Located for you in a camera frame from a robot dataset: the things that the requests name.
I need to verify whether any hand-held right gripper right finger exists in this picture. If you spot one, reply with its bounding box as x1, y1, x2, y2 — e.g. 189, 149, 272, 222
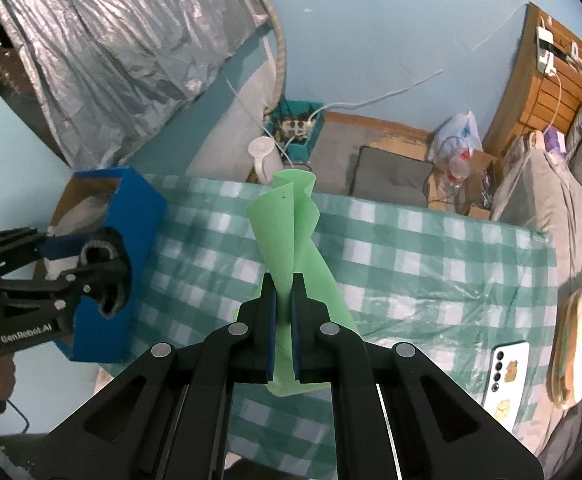
290, 272, 544, 480

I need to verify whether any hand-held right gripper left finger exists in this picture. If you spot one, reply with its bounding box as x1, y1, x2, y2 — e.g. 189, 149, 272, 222
36, 273, 278, 480

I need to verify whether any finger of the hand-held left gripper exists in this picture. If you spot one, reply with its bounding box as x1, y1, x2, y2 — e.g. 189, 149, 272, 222
0, 227, 90, 276
1, 260, 127, 311

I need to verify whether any black fuzzy sock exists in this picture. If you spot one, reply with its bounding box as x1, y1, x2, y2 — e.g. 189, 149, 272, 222
78, 227, 132, 320

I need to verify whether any blue cardboard box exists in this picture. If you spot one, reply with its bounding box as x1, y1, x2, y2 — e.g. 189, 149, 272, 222
48, 166, 168, 363

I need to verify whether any light green cloth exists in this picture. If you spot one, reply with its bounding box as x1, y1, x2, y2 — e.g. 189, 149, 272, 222
231, 169, 359, 398

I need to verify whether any green checked tablecloth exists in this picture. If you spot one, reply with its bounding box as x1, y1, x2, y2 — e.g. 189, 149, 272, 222
96, 174, 558, 480

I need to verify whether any teal plastic crate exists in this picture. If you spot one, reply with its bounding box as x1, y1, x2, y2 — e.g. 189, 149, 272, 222
266, 99, 326, 163

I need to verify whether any grey floor cushion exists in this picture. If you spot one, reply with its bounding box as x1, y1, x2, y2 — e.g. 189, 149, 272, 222
348, 145, 436, 207

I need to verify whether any white power strip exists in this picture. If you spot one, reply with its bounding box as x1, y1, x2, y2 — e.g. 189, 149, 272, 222
277, 116, 316, 138

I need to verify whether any silver foil curtain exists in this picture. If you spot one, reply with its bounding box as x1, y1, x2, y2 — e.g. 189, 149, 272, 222
0, 0, 272, 168

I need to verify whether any white smartphone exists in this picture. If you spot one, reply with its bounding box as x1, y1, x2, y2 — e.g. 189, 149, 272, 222
482, 340, 530, 433

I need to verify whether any clear plastic bottle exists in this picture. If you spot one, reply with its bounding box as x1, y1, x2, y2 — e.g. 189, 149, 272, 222
443, 152, 474, 196

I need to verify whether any brown cardboard box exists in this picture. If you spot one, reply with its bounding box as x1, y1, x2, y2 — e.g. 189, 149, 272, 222
423, 150, 502, 218

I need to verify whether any white plastic bag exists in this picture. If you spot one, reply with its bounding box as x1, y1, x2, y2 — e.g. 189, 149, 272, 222
430, 110, 484, 161

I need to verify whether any grey bed blanket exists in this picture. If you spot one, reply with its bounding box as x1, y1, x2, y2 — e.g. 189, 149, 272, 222
491, 132, 582, 311

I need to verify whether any purple box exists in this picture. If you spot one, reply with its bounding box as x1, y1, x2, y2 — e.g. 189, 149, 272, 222
543, 130, 569, 153

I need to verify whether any wooden headboard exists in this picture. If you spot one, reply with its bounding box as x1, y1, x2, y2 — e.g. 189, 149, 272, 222
483, 2, 582, 151

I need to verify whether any white charger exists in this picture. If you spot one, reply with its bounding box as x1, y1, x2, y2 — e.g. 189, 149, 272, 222
536, 25, 559, 77

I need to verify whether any black cable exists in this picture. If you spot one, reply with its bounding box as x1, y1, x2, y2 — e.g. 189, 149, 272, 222
3, 400, 32, 433

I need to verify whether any white wall cable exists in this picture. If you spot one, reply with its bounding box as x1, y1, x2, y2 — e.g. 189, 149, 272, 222
316, 5, 526, 111

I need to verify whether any rope-wrapped pole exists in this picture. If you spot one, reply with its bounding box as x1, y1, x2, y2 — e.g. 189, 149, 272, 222
236, 0, 289, 111

